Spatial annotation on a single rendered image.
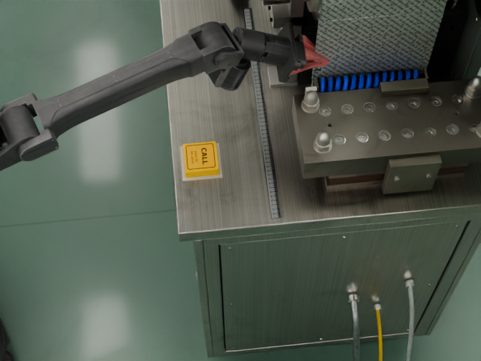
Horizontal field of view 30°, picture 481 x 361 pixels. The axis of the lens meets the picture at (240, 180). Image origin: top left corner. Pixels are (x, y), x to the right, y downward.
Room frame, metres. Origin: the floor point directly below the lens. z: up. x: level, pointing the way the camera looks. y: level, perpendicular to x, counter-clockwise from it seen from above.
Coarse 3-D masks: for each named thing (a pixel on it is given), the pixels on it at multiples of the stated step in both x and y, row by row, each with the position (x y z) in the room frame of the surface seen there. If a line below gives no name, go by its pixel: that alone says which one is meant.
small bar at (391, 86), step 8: (400, 80) 1.04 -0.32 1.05; (408, 80) 1.04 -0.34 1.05; (416, 80) 1.04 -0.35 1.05; (424, 80) 1.04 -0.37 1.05; (384, 88) 1.02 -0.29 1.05; (392, 88) 1.02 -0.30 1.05; (400, 88) 1.02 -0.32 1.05; (408, 88) 1.02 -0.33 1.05; (416, 88) 1.02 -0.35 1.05; (424, 88) 1.02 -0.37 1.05; (384, 96) 1.01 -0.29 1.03
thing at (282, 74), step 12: (288, 24) 1.10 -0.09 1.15; (264, 36) 1.06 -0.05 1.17; (276, 36) 1.06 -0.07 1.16; (288, 36) 1.07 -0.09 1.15; (276, 48) 1.04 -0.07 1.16; (288, 48) 1.04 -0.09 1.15; (264, 60) 1.02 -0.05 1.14; (276, 60) 1.02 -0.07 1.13; (288, 60) 1.02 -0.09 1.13; (288, 72) 1.00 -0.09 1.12
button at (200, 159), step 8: (184, 144) 0.97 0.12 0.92; (192, 144) 0.97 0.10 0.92; (200, 144) 0.97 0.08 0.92; (208, 144) 0.97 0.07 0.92; (184, 152) 0.95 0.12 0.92; (192, 152) 0.95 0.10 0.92; (200, 152) 0.95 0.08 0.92; (208, 152) 0.95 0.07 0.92; (216, 152) 0.95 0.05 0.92; (184, 160) 0.93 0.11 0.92; (192, 160) 0.93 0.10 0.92; (200, 160) 0.93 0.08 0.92; (208, 160) 0.93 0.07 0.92; (216, 160) 0.93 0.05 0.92; (192, 168) 0.91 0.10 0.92; (200, 168) 0.91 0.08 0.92; (208, 168) 0.91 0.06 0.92; (216, 168) 0.91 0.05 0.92; (192, 176) 0.90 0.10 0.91
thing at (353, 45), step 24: (336, 24) 1.06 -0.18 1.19; (360, 24) 1.06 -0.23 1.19; (384, 24) 1.07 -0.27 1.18; (408, 24) 1.07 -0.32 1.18; (432, 24) 1.08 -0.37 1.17; (336, 48) 1.06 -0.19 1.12; (360, 48) 1.07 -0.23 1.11; (384, 48) 1.07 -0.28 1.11; (408, 48) 1.08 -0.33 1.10; (432, 48) 1.08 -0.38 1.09; (312, 72) 1.06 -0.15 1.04; (336, 72) 1.06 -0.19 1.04; (360, 72) 1.07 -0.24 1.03
